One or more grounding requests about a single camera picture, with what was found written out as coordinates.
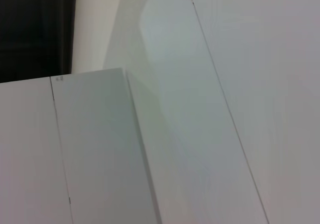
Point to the black background panel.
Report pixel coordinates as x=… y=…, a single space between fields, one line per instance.
x=32 y=29

